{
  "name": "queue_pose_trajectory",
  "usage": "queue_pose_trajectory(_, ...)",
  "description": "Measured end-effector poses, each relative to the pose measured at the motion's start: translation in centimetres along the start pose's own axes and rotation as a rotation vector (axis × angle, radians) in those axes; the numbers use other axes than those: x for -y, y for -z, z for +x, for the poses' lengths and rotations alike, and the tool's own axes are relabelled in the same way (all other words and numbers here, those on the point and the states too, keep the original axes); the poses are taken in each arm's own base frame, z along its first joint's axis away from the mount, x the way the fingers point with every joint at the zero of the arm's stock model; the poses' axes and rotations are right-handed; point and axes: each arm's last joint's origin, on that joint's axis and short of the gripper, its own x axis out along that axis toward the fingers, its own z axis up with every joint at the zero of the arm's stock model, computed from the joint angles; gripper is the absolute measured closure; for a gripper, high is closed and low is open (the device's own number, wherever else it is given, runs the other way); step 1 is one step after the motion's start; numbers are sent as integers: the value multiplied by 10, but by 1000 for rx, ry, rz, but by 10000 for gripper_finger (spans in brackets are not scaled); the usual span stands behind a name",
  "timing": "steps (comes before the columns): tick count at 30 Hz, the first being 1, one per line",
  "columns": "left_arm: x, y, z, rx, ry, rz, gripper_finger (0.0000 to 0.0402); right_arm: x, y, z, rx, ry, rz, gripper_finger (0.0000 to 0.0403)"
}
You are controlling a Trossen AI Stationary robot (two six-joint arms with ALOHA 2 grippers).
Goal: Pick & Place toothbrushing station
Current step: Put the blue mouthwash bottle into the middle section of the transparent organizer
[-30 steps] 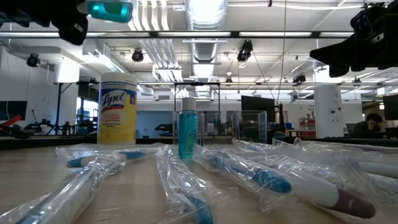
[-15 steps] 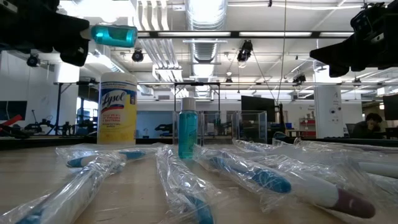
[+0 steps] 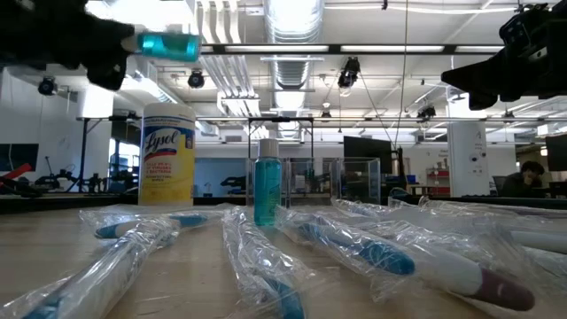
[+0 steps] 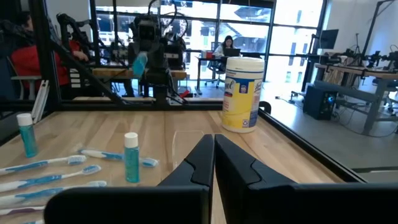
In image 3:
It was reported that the person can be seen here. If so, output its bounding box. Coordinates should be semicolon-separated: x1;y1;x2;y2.
499;159;547;198

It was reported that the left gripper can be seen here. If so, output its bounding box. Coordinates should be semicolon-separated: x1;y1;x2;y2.
0;0;136;92

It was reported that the teal mouthwash bottle white cap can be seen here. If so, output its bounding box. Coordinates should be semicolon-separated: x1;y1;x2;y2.
252;137;284;228
121;32;203;63

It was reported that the white building column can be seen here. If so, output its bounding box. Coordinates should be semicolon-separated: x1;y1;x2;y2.
446;88;491;198

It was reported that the clear acrylic organizer box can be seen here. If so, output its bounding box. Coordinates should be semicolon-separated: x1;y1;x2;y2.
245;156;382;207

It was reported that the thin hanging cable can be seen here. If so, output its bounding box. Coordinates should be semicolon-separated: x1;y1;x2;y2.
392;0;409;150

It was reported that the black computer monitor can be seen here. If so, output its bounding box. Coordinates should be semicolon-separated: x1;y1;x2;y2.
343;135;393;175
544;134;567;173

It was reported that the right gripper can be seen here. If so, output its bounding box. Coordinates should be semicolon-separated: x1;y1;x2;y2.
441;17;567;111

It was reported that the yellow white Lysol wipes canister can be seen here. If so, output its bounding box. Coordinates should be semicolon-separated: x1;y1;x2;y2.
138;102;197;207

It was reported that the silver ceiling duct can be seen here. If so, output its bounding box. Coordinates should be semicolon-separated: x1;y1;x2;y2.
263;0;327;89

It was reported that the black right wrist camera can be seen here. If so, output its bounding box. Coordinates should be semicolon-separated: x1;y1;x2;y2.
499;3;550;43

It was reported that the red bar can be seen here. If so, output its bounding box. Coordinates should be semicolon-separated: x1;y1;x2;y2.
0;162;35;182

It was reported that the purple white toothbrush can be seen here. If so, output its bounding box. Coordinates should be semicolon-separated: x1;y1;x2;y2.
330;198;538;313

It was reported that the black frame stand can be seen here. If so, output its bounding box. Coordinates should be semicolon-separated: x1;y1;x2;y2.
75;113;144;194

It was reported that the black ceiling spotlight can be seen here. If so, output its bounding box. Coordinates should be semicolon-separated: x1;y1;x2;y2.
187;68;206;89
416;105;439;121
336;56;361;89
37;75;58;97

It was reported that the black aluminium table frame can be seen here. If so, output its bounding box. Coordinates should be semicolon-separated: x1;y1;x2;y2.
0;193;567;213

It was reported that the red storage shelf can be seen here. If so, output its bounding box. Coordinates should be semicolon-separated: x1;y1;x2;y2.
424;167;451;197

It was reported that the dark wall screen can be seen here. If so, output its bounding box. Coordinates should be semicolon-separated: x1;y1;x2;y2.
0;143;40;173

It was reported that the black overhead light bar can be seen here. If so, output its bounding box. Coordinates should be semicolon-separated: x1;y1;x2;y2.
198;43;506;57

